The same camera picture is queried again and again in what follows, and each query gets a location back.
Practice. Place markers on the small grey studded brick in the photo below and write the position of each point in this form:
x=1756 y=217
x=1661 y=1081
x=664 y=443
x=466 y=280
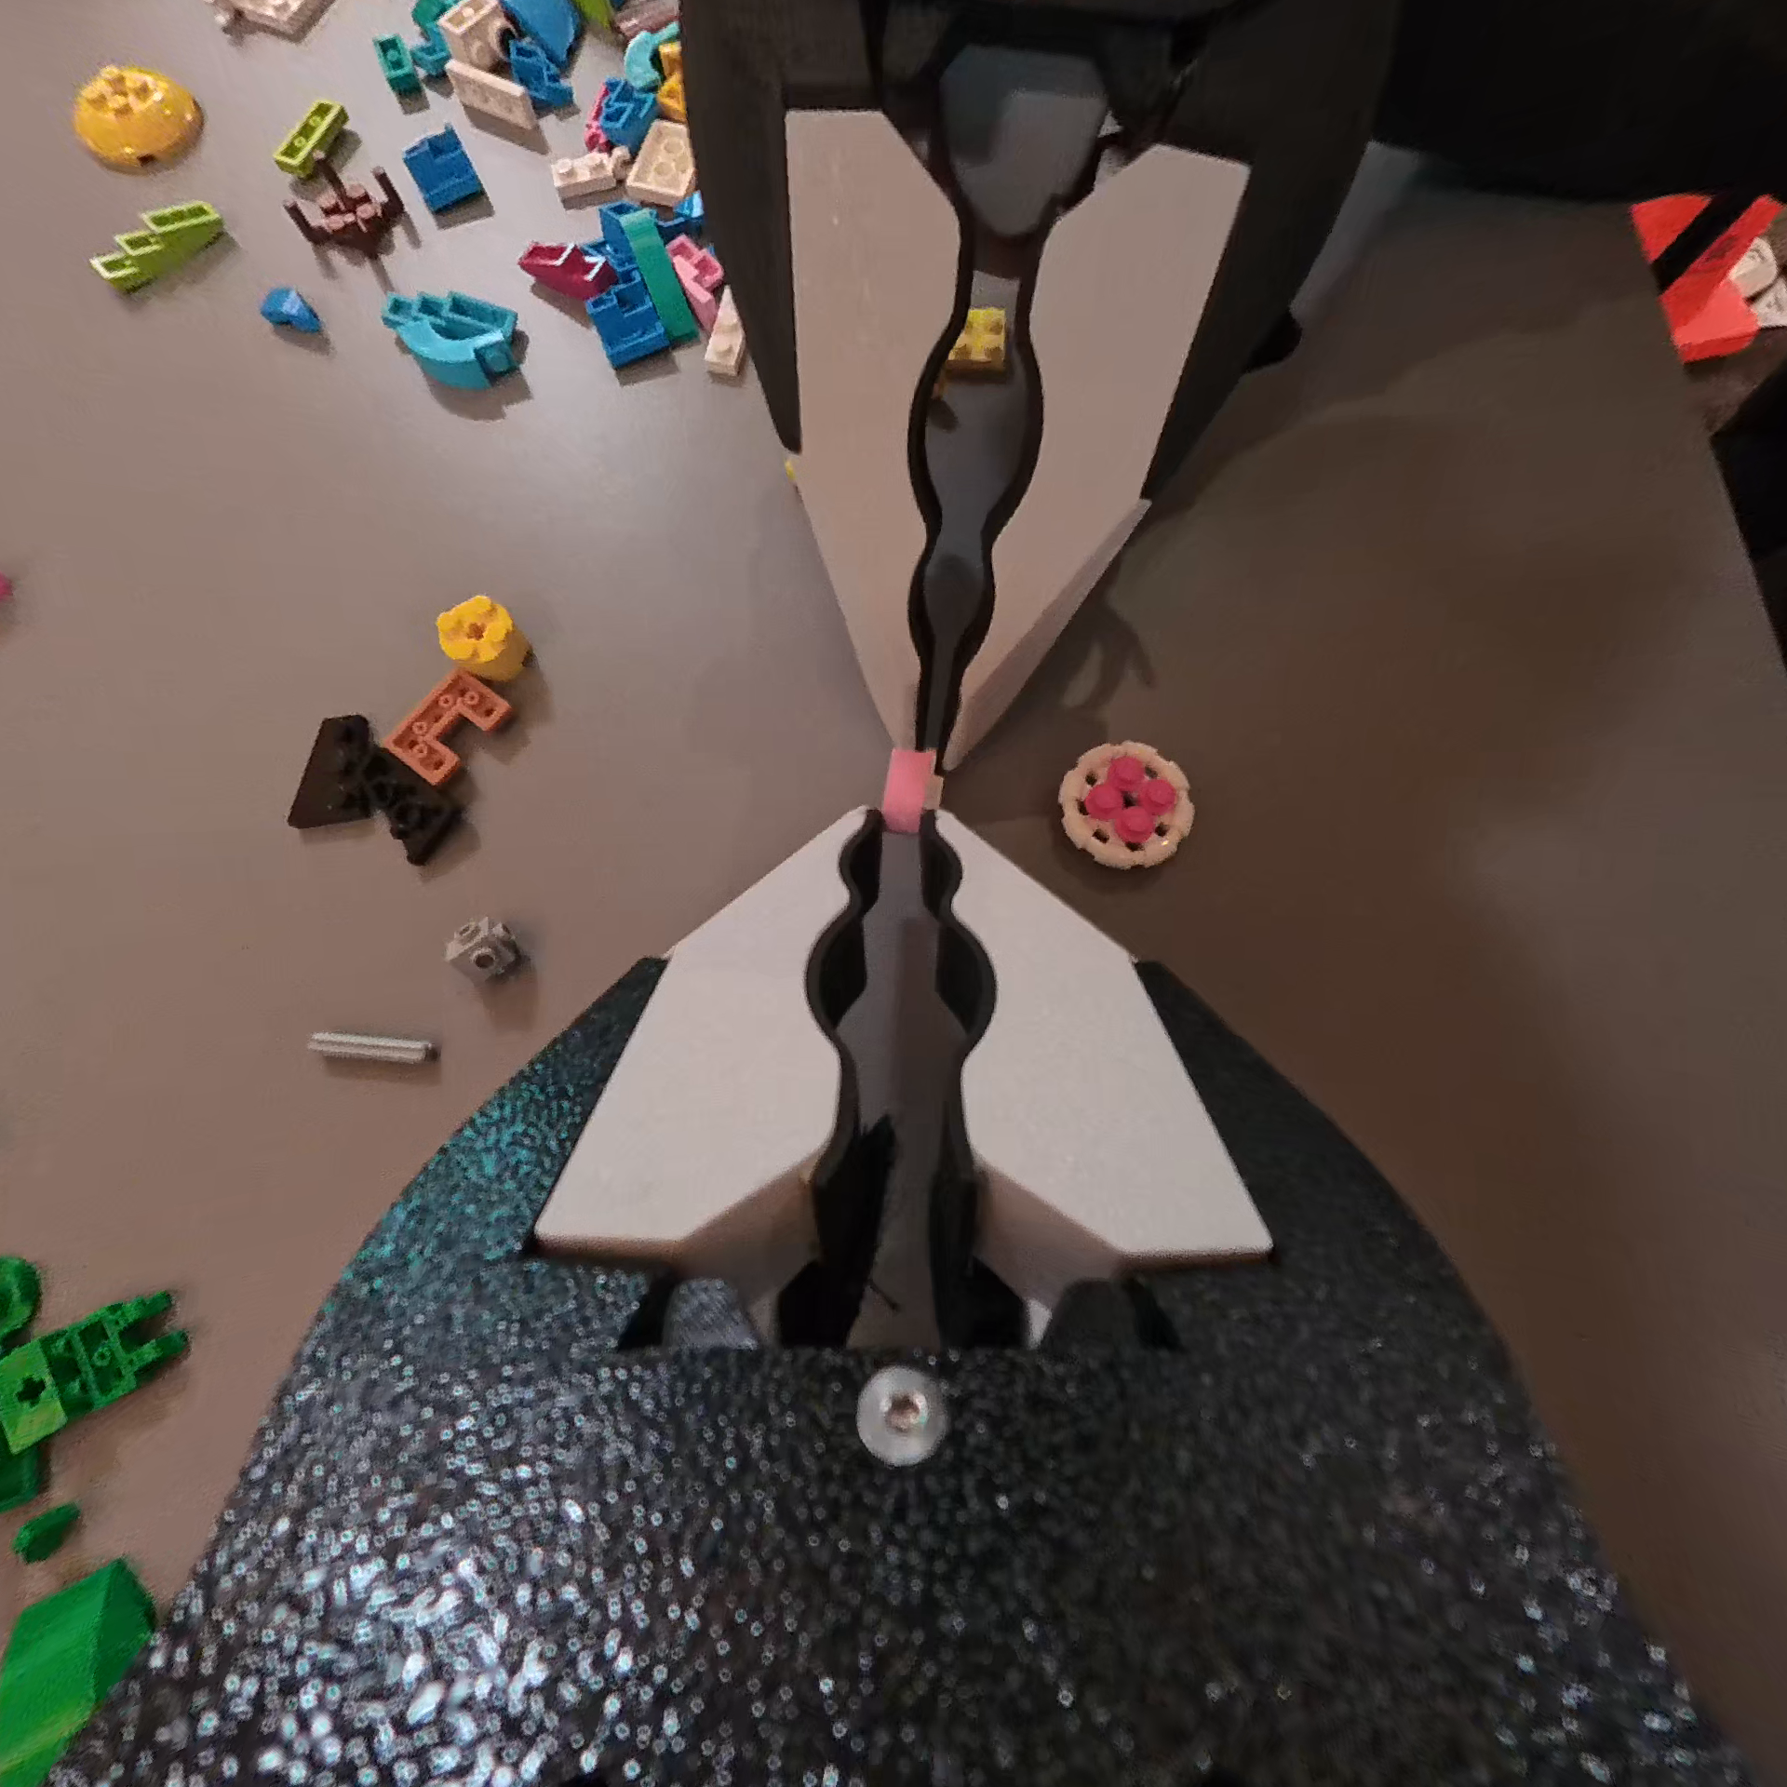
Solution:
x=486 y=950

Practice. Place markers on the pile of colourful toy bricks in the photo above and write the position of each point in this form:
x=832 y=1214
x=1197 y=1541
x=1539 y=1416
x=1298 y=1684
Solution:
x=616 y=182

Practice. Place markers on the yellow round brick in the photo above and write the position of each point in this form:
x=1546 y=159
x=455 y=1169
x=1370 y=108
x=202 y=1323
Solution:
x=482 y=639

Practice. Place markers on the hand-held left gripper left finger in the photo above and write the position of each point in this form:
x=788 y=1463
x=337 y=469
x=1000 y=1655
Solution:
x=684 y=1117

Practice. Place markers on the pink brick with white clip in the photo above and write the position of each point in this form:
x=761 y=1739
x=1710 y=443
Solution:
x=907 y=789

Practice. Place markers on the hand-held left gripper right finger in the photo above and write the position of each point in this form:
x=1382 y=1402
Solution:
x=1103 y=1117

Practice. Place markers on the teal arch brick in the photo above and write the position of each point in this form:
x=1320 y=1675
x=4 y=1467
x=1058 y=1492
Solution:
x=453 y=335

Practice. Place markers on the black studded plate brick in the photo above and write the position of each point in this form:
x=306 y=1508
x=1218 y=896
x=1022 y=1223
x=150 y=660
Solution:
x=411 y=810

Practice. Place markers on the yellow plate brick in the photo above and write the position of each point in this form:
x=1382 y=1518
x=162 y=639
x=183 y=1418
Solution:
x=977 y=344

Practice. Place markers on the yellow dome brick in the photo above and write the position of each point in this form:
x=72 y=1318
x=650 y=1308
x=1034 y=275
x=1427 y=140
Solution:
x=136 y=115

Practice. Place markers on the person's right forearm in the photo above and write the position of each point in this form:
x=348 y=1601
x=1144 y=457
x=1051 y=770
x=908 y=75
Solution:
x=1576 y=83

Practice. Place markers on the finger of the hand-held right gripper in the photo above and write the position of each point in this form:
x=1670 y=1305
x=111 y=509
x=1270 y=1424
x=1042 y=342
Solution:
x=1118 y=350
x=852 y=350

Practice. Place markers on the group of green toy bricks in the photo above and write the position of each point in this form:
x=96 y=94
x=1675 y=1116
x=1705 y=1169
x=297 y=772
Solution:
x=83 y=1362

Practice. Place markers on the lime green stepped brick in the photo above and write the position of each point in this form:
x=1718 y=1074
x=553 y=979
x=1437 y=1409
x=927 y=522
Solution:
x=161 y=240

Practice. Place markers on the brown flower-shaped brick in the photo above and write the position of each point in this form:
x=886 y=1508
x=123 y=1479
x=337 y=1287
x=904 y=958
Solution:
x=348 y=209

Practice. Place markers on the grey bar piece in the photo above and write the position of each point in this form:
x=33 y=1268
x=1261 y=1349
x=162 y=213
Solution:
x=373 y=1048

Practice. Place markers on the grey desk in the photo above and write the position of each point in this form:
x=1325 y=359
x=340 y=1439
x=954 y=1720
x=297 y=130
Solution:
x=1396 y=839

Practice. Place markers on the lime green plate brick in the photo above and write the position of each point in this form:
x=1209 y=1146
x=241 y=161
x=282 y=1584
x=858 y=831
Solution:
x=308 y=136

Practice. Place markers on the small blue slope brick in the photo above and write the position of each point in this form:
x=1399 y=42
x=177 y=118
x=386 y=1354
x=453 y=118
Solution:
x=290 y=309

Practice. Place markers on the orange bracket brick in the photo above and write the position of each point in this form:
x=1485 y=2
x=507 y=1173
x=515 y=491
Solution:
x=448 y=727

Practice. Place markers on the round white plate magenta studs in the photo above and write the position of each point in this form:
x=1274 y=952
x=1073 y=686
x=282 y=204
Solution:
x=1124 y=807

